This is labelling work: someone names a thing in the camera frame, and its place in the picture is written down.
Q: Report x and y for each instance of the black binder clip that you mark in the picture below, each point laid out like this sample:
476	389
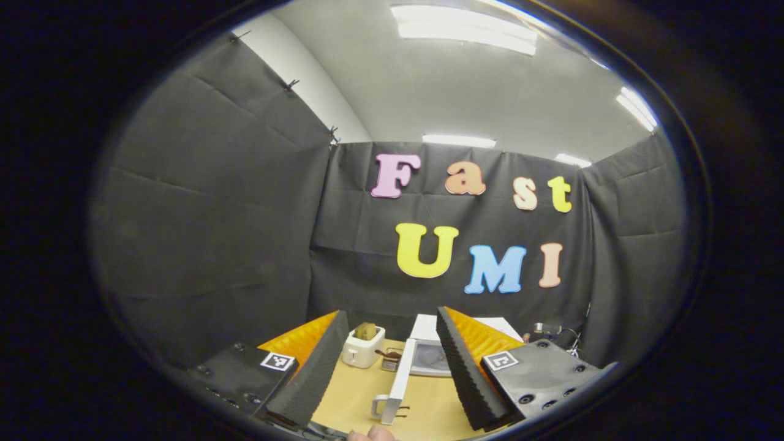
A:
239	37
334	136
291	84

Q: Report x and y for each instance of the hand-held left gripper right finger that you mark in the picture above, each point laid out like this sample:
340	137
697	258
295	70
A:
468	380

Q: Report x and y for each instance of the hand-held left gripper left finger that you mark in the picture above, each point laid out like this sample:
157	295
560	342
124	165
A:
315	373

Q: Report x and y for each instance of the white toaster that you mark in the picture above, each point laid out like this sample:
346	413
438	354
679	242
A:
361	355

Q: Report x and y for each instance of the ceiling light panel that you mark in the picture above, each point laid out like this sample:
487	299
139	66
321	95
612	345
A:
459	141
637	109
465	29
572	160

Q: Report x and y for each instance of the glass utensil holder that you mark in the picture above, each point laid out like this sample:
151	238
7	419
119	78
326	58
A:
392	362

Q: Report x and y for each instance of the black backdrop cloth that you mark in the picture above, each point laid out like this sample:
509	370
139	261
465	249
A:
214	214

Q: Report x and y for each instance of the brown wooden spoon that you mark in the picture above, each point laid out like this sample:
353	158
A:
384	353

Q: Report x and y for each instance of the brown toast slice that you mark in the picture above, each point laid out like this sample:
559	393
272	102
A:
366	331

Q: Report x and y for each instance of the white microwave oven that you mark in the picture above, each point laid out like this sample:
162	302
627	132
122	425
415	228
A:
401	380

